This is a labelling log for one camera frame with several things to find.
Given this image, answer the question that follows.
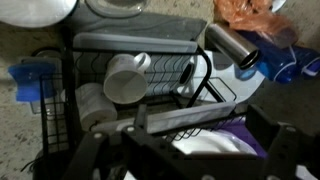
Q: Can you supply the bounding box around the grey rack drip tray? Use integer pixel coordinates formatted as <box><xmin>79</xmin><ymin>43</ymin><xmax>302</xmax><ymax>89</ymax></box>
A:
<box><xmin>91</xmin><ymin>101</ymin><xmax>238</xmax><ymax>135</ymax></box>
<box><xmin>72</xmin><ymin>32</ymin><xmax>198</xmax><ymax>54</ymax></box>

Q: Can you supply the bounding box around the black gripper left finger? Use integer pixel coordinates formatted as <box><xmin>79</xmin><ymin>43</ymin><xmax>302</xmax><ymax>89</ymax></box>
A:
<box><xmin>61</xmin><ymin>103</ymin><xmax>174</xmax><ymax>180</ymax></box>

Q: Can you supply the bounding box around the white plastic jug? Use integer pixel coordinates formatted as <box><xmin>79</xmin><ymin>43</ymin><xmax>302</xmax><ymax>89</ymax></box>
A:
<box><xmin>176</xmin><ymin>49</ymin><xmax>266</xmax><ymax>105</ymax></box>

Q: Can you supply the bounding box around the stainless steel cup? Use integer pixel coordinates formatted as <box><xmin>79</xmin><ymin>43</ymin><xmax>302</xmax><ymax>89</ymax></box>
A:
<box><xmin>204</xmin><ymin>22</ymin><xmax>262</xmax><ymax>71</ymax></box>

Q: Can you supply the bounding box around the purple plate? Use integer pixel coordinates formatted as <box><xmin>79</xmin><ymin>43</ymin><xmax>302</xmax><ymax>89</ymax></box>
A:
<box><xmin>216</xmin><ymin>116</ymin><xmax>269</xmax><ymax>159</ymax></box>

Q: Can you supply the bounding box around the orange plastic bag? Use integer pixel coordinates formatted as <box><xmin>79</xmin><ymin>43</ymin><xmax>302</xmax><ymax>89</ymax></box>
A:
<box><xmin>213</xmin><ymin>0</ymin><xmax>299</xmax><ymax>48</ymax></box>

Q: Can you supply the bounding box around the white shallow bowl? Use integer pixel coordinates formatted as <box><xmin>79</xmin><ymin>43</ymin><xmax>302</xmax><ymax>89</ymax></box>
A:
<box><xmin>0</xmin><ymin>0</ymin><xmax>78</xmax><ymax>29</ymax></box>

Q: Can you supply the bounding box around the black wire utensil caddy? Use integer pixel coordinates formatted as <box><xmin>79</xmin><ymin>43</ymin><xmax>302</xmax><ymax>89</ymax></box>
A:
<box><xmin>39</xmin><ymin>73</ymin><xmax>74</xmax><ymax>180</ymax></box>

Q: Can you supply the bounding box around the white plastic container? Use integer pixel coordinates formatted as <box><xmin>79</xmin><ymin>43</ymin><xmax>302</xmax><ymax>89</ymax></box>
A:
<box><xmin>74</xmin><ymin>82</ymin><xmax>119</xmax><ymax>132</ymax></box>

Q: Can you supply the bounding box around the grey bowl on saucer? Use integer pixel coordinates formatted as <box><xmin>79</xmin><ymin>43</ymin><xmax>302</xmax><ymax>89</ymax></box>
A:
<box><xmin>84</xmin><ymin>0</ymin><xmax>152</xmax><ymax>19</ymax></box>

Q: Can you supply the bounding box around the dark grey drying mat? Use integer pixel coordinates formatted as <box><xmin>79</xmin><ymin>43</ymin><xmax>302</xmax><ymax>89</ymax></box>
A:
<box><xmin>64</xmin><ymin>9</ymin><xmax>208</xmax><ymax>43</ymax></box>

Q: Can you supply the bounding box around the blue plastic bottle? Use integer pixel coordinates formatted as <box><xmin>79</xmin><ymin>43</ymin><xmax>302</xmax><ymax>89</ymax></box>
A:
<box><xmin>293</xmin><ymin>45</ymin><xmax>320</xmax><ymax>79</ymax></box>
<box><xmin>239</xmin><ymin>30</ymin><xmax>298</xmax><ymax>84</ymax></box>

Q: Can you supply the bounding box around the white ceramic mug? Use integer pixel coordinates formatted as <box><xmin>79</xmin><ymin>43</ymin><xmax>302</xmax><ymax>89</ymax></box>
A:
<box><xmin>102</xmin><ymin>52</ymin><xmax>152</xmax><ymax>105</ymax></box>

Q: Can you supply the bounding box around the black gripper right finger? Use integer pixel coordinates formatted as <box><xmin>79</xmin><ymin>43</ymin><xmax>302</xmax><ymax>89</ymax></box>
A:
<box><xmin>245</xmin><ymin>103</ymin><xmax>320</xmax><ymax>180</ymax></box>

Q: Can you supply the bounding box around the blue sponge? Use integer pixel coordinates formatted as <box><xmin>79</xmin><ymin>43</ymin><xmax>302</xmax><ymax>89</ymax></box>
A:
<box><xmin>8</xmin><ymin>62</ymin><xmax>58</xmax><ymax>103</ymax></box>

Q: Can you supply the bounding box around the white plate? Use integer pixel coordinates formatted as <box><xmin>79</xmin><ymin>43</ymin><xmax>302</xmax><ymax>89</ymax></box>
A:
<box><xmin>171</xmin><ymin>128</ymin><xmax>258</xmax><ymax>157</ymax></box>

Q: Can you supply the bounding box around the black wire dish rack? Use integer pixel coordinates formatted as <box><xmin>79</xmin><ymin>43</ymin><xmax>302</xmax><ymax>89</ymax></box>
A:
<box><xmin>31</xmin><ymin>31</ymin><xmax>249</xmax><ymax>180</ymax></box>

